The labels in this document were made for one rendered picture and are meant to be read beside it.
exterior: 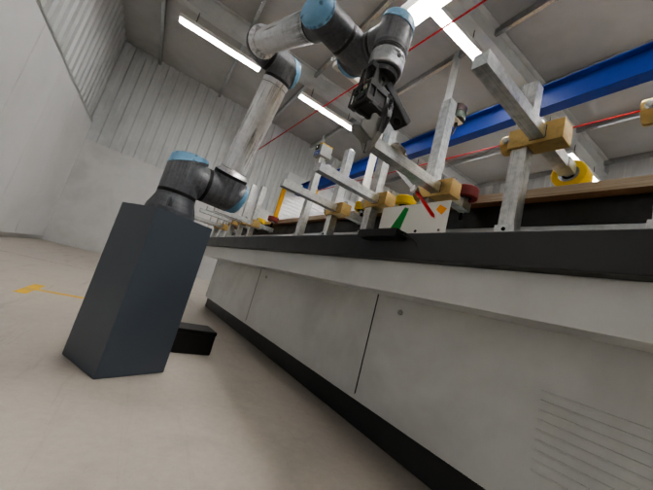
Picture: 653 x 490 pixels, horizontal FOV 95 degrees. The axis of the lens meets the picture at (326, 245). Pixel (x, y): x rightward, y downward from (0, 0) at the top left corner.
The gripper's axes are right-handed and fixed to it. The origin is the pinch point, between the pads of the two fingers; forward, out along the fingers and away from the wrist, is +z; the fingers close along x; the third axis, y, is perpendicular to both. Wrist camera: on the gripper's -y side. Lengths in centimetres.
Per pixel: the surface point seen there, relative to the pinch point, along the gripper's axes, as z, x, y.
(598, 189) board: -7, 32, -47
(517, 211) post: 5.9, 22.6, -29.3
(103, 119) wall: -209, -818, 173
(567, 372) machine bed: 38, 30, -51
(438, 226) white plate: 9.4, 3.6, -27.7
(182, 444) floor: 83, -27, 11
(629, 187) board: -6, 37, -47
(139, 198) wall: -62, -808, 47
